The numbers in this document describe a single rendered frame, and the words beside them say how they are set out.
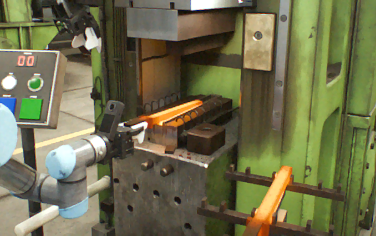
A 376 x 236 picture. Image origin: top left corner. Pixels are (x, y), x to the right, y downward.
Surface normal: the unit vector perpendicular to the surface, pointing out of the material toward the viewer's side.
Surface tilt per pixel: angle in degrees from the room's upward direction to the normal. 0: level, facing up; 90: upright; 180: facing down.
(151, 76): 90
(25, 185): 108
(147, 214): 90
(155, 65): 90
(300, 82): 90
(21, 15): 79
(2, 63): 60
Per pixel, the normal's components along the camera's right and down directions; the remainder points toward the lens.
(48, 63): -0.09, -0.26
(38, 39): 0.66, 0.20
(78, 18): 0.86, 0.14
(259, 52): -0.51, 0.22
